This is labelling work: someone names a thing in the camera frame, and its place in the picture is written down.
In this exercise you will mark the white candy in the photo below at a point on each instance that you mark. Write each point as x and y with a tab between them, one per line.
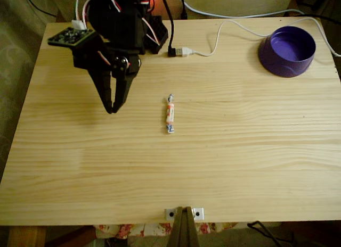
169	114

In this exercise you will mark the purple plastic bowl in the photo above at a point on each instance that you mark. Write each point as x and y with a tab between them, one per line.
282	63

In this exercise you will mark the orange round object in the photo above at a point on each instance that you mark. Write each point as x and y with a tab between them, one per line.
162	7

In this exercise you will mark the floral patterned cloth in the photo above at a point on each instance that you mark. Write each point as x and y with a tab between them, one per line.
133	229

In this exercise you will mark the bare camera circuit board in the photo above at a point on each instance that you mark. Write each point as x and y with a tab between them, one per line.
70	36

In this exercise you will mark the silver metal angle bracket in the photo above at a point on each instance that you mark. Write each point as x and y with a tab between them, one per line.
170	213
198	213

